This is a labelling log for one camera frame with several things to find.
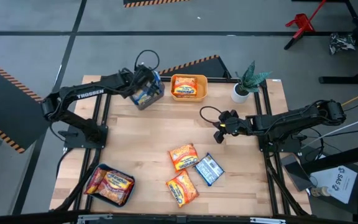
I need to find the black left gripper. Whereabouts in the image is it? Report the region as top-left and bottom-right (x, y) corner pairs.
(119, 63), (155, 102)

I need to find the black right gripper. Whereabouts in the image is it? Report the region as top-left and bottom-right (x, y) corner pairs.
(213, 109), (254, 144)

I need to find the blue Maruchan soy sauce pack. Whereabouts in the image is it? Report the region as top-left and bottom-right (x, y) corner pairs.
(194, 152), (226, 187)
(152, 72), (163, 94)
(132, 88), (152, 105)

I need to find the orange Maruchan chicken pack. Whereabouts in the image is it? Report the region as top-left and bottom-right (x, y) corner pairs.
(172, 76), (198, 99)
(165, 169), (200, 208)
(168, 142), (200, 173)

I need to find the red Maruchan roast beef pack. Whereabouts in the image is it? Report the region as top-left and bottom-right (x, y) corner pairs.
(104, 170), (135, 195)
(98, 183), (130, 207)
(84, 167), (107, 195)

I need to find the grey plastic bin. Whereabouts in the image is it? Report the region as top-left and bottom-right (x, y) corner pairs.
(129, 72), (166, 111)

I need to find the snake plant in white pot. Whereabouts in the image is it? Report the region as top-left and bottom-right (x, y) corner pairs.
(230, 60), (272, 104)

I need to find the yellow plastic bin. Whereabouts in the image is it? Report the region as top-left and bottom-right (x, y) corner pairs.
(169, 73), (209, 103)

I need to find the black hazard-striped floor mat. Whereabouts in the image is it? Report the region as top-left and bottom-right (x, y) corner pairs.
(158, 55), (232, 79)
(0, 55), (61, 154)
(122, 0), (190, 8)

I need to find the black tablet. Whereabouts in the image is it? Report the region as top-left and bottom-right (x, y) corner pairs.
(280, 154), (313, 192)

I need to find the teal plastic bin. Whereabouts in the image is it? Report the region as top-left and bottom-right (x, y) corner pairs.
(85, 163), (136, 208)

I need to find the small clear bottle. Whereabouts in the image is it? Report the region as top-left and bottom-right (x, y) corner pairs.
(310, 185), (332, 198)

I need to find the black desk foot bar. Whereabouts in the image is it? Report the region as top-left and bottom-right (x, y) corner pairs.
(318, 60), (358, 85)

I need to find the black stand beam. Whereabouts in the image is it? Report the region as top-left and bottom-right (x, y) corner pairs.
(300, 144), (358, 175)

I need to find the white printed paper sheet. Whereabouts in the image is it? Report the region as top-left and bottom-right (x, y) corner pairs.
(309, 164), (358, 205)

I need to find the red metal stand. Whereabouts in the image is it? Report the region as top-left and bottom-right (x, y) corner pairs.
(285, 0), (328, 40)

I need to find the person's shoe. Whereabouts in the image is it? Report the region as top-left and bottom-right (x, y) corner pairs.
(328, 32), (357, 56)

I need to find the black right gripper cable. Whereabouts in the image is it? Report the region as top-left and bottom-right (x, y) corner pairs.
(199, 105), (225, 125)

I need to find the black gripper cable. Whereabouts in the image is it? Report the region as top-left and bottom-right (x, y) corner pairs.
(134, 49), (161, 72)
(199, 105), (225, 125)

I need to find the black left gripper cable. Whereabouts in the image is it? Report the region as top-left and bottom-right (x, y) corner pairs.
(134, 49), (161, 72)

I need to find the black aluminium table frame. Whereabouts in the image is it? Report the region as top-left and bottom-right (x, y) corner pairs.
(53, 70), (312, 224)

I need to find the silver metal bracket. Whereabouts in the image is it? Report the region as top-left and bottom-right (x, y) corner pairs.
(249, 217), (287, 224)
(76, 213), (113, 224)

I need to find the white cable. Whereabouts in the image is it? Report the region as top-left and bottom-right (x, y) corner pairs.
(301, 110), (358, 149)

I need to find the black desk leg frame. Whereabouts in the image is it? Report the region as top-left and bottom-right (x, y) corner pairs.
(283, 0), (358, 50)

